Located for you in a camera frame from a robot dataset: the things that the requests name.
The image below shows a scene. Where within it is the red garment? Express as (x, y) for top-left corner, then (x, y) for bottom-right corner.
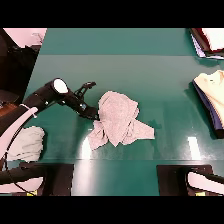
(195, 28), (224, 54)

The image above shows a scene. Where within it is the navy garment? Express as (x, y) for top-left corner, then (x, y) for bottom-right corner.
(192, 81), (224, 140)

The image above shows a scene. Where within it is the black cable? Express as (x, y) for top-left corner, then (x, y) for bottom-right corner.
(1, 149), (36, 196)

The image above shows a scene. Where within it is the white garment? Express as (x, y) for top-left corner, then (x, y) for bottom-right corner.
(201, 28), (224, 51)

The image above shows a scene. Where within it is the cream shirt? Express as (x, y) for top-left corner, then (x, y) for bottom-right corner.
(193, 69), (224, 130)

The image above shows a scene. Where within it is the grey T-shirt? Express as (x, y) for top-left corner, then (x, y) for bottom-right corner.
(87, 90), (156, 151)

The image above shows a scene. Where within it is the pale grey garment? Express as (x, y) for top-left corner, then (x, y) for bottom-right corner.
(6, 125), (46, 163)

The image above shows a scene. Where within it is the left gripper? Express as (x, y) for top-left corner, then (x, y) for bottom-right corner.
(73, 99), (101, 121)

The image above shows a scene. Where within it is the lavender garment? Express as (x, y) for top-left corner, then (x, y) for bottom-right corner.
(193, 39), (224, 61)

